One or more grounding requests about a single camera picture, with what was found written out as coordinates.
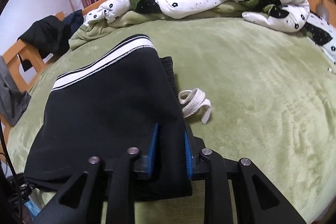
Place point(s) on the navy blue garment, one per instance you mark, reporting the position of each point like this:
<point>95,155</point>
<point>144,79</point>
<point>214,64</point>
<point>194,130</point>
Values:
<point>73,21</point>

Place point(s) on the black pants with white stripe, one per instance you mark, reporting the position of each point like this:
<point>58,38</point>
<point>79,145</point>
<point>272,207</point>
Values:
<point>107,107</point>

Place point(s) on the black jacket on bed frame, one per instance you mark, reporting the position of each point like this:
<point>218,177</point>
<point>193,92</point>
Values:
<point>49,36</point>

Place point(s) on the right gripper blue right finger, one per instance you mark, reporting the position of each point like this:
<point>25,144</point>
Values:
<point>190,150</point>

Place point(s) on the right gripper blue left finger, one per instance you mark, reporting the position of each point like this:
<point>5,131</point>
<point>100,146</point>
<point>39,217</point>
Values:
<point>151,151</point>

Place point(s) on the white flower-print quilt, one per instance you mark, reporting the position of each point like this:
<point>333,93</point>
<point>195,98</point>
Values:
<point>281,15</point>

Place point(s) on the green plush bed blanket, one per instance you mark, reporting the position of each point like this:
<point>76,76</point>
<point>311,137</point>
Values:
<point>273,98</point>

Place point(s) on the grey jeans on footboard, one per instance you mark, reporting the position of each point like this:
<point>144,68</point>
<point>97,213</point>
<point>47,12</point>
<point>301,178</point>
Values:
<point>13,102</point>

